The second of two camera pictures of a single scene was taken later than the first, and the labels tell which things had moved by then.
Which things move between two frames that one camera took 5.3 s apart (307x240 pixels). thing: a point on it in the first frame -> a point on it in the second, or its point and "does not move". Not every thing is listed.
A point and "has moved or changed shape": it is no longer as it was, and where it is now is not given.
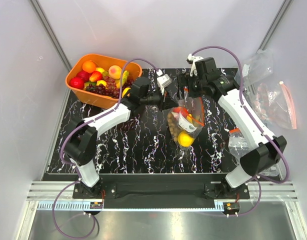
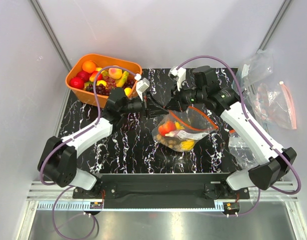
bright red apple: (77, 82) does not move
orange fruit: (89, 66) does not move
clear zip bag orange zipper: (185, 121) has moved or changed shape
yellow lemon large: (185, 139) has moved or changed shape
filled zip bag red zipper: (272, 102) does not move
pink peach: (115, 72) does not move
